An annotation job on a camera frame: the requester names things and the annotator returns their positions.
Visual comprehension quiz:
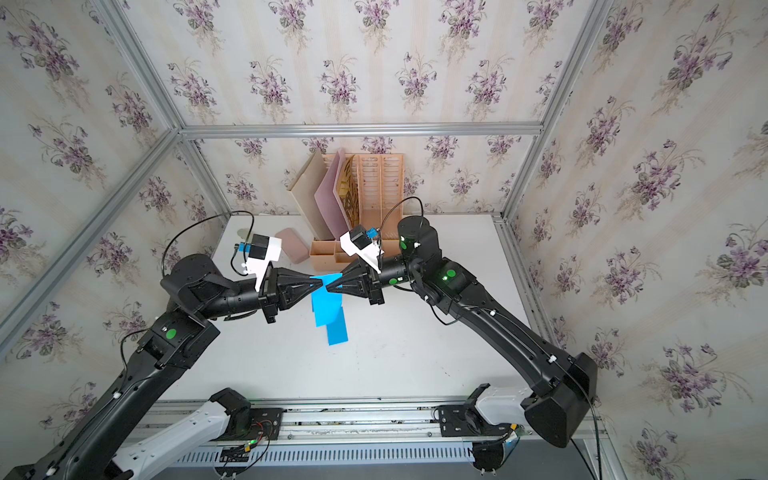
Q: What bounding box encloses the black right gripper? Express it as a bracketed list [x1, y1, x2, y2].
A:
[326, 256, 425, 309]

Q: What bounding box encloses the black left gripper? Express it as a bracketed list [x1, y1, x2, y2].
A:
[192, 263, 319, 329]

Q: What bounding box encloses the blue square paper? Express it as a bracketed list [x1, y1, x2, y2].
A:
[311, 273, 343, 327]
[325, 310, 349, 346]

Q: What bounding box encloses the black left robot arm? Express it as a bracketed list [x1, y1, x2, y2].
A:
[7, 233, 323, 479]

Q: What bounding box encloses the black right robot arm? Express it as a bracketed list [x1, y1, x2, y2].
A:
[326, 214, 598, 448]

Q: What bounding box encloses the pink pencil case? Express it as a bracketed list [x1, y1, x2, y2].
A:
[275, 228, 310, 264]

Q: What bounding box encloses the pink folder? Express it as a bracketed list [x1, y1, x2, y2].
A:
[315, 149, 348, 240]

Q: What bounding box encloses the patterned yellow book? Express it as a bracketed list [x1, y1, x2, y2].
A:
[336, 156, 360, 230]

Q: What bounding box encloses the beige folder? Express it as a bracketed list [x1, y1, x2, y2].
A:
[288, 151, 333, 241]

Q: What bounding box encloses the peach plastic file organizer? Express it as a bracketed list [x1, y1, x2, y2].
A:
[310, 152, 404, 273]

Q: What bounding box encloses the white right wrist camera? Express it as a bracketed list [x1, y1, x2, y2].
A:
[339, 225, 383, 273]

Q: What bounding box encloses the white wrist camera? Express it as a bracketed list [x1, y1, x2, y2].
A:
[234, 235, 282, 292]
[339, 225, 383, 273]

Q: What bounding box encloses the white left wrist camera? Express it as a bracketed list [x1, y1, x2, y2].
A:
[234, 235, 282, 292]

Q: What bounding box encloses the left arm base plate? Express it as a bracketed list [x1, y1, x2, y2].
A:
[216, 408, 284, 441]

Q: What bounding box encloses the aluminium mounting rail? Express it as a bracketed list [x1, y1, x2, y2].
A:
[110, 398, 610, 448]

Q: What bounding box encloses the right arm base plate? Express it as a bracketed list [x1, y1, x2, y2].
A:
[433, 404, 525, 438]

